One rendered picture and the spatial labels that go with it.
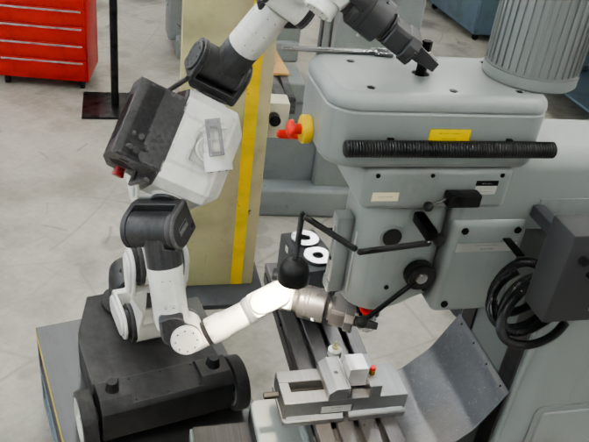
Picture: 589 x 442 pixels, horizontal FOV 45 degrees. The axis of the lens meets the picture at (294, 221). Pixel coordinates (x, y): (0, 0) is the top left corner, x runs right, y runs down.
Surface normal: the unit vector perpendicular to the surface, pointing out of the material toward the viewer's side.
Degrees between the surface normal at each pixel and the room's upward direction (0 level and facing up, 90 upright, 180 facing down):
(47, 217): 0
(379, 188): 90
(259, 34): 104
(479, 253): 90
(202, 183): 59
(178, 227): 74
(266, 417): 0
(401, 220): 90
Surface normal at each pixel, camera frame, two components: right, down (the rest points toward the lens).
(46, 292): 0.11, -0.84
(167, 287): 0.16, 0.26
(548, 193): 0.21, 0.54
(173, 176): 0.43, 0.00
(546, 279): -0.97, 0.02
